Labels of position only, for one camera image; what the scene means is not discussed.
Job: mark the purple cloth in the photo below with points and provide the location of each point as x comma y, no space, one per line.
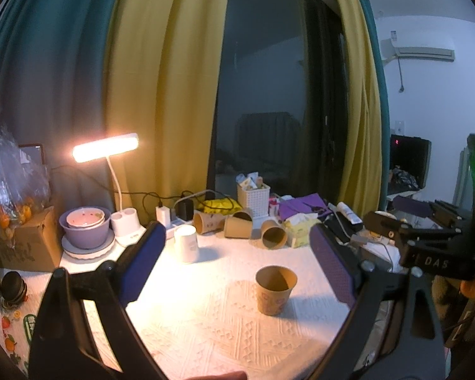
301,208

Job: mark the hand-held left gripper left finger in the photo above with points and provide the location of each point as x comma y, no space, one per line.
144,261

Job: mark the fruit print cloth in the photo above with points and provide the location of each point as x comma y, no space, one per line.
12,340

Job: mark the white tube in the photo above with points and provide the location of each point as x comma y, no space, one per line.
350,213

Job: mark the yellow curtain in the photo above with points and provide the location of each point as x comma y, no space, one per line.
170,87
360,107

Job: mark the white plastic basket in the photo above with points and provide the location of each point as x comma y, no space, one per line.
253,202

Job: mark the pink bowl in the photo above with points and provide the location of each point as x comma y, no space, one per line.
85,217

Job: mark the white desk lamp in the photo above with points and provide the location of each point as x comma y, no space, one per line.
103,148

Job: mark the white paper cup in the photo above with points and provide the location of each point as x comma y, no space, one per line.
186,243

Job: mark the purple bowl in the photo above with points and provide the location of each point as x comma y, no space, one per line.
85,235

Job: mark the clear plastic bag of oranges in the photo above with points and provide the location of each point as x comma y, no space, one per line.
12,174

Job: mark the yellow snack packet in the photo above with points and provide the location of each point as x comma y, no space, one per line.
217,205

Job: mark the dark window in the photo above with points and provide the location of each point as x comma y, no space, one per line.
269,87

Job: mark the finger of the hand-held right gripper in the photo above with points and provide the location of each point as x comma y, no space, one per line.
380,225
413,207

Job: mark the teal curtain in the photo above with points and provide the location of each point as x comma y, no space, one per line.
43,67
382,87

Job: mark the white charger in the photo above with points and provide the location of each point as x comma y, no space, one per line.
162,214

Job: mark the white air conditioner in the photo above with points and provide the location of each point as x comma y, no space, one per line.
419,49

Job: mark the yellow tissue pack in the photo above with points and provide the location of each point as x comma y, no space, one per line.
301,231

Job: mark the cardboard box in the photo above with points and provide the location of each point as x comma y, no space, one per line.
23,241

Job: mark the black monitor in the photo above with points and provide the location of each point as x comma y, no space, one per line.
409,160

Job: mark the white textured mat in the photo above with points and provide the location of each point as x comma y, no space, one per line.
206,324

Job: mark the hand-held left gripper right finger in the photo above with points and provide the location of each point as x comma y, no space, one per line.
332,269

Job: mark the black power adapter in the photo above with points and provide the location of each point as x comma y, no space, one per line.
184,209

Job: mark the white power strip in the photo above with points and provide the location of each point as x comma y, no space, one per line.
171,226

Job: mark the brown paper cup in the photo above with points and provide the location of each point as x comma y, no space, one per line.
208,221
239,225
275,291
274,234

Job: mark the black round case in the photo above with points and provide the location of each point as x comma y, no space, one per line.
12,287

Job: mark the white plate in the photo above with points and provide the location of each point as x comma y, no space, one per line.
103,251

